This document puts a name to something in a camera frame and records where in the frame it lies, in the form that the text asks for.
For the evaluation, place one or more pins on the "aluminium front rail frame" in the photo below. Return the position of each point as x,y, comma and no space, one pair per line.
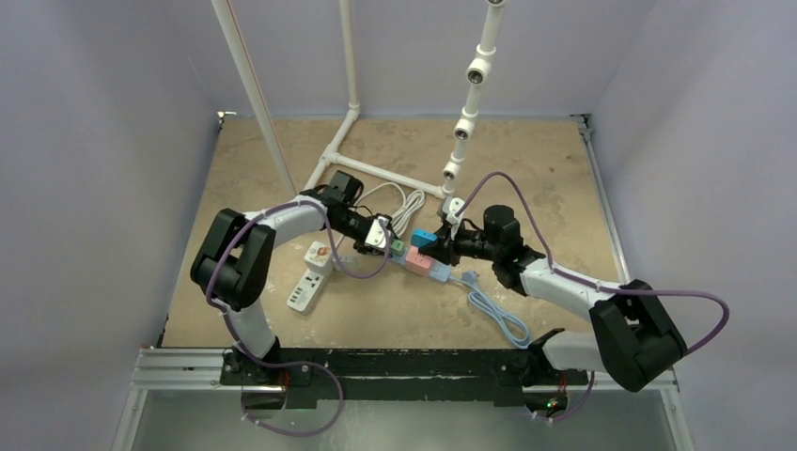
195,369

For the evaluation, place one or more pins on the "aluminium rail right table edge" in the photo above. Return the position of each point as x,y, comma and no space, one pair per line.
586,131

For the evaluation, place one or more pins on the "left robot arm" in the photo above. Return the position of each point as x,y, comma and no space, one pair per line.
232,262

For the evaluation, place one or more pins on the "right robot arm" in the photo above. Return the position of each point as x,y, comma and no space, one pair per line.
633,339

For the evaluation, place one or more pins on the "green plug adapter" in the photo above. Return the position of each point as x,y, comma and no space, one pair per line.
398,248

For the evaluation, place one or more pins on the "white USB power strip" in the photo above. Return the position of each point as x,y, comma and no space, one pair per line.
307,291

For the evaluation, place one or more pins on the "light blue power strip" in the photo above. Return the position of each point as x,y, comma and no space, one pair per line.
440,272

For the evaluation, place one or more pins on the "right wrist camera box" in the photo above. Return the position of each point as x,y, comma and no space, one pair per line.
450,213

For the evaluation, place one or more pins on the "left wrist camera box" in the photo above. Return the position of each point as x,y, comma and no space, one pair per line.
379,232

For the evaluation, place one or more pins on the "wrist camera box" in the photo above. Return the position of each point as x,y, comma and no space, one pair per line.
450,213
379,232

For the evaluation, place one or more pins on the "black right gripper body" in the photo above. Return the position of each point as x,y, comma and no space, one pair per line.
445,244

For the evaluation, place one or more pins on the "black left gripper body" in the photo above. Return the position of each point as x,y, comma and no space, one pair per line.
359,246

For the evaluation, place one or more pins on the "blue plug adapter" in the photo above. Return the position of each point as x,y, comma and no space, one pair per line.
421,238

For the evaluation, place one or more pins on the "pink cube adapter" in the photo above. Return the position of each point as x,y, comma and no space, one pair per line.
417,263

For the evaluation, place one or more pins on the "white PVC pipe frame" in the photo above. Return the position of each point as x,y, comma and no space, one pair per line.
477,74

